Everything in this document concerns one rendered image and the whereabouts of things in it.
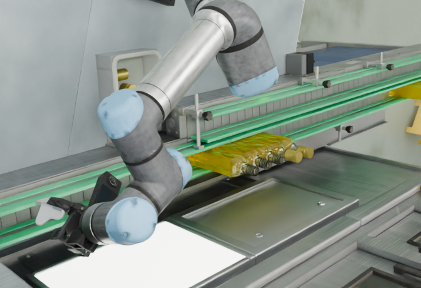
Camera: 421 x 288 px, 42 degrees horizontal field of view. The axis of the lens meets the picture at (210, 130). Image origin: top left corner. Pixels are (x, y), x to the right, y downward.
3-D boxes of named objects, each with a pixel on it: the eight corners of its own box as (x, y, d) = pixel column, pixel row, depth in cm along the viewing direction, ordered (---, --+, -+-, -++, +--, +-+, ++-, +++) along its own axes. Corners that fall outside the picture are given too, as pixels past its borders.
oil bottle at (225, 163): (188, 164, 173) (237, 180, 158) (187, 147, 172) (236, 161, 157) (200, 159, 177) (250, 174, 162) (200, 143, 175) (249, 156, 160)
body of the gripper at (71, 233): (46, 238, 106) (68, 237, 97) (69, 200, 110) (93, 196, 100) (78, 257, 109) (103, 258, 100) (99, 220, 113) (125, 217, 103)
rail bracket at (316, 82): (296, 84, 206) (326, 88, 197) (296, 65, 204) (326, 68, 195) (302, 83, 209) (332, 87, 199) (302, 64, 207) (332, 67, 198)
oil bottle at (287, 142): (238, 147, 188) (287, 159, 173) (238, 131, 187) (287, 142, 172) (249, 143, 192) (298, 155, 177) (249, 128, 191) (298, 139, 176)
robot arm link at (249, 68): (214, -30, 160) (269, 30, 114) (231, 15, 168) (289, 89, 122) (176, -13, 161) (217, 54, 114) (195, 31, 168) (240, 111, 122)
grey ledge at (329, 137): (231, 169, 202) (254, 176, 194) (230, 146, 200) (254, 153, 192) (367, 119, 265) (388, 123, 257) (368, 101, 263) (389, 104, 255)
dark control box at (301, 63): (284, 73, 220) (301, 75, 215) (284, 53, 218) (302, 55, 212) (297, 71, 226) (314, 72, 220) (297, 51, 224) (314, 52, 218)
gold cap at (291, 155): (290, 160, 170) (301, 163, 167) (283, 159, 168) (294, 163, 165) (292, 149, 170) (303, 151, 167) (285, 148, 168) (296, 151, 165)
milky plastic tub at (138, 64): (102, 129, 164) (119, 133, 157) (95, 54, 158) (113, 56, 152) (148, 117, 175) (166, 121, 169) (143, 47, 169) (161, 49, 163)
